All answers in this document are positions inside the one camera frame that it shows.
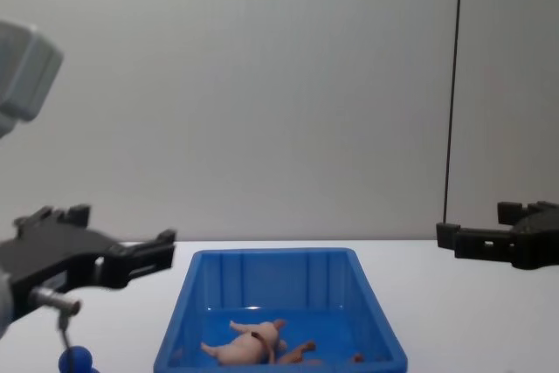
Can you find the brown toy figure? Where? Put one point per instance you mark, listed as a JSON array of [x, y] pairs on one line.
[[299, 352]]

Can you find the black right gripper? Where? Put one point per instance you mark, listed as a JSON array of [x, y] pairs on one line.
[[539, 242]]

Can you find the pink pig toy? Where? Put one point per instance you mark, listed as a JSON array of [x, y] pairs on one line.
[[249, 344]]

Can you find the small red-brown toy piece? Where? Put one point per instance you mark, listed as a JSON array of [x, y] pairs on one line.
[[357, 358]]

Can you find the blue plastic bin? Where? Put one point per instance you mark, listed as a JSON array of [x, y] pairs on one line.
[[279, 290]]

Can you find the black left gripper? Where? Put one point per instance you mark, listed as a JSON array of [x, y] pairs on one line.
[[52, 255]]

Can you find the blue round knob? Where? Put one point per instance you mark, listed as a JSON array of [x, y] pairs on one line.
[[76, 360]]

